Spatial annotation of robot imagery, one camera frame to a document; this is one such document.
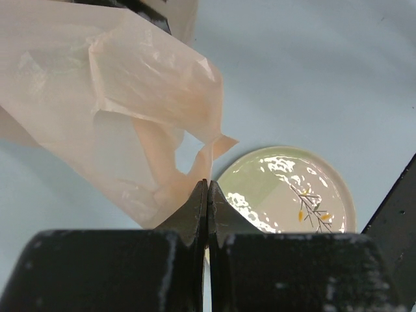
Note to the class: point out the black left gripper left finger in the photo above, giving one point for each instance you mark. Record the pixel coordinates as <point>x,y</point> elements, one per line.
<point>157,269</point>

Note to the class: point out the translucent peach plastic bag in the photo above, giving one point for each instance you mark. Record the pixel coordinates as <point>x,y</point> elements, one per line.
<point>132,109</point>

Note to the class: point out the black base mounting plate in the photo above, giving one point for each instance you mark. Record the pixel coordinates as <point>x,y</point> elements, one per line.
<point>392,228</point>

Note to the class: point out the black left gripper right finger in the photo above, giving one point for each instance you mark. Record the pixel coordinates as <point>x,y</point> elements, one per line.
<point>256,271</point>

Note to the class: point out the round cream green plate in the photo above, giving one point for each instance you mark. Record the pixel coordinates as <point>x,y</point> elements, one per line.
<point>286,189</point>

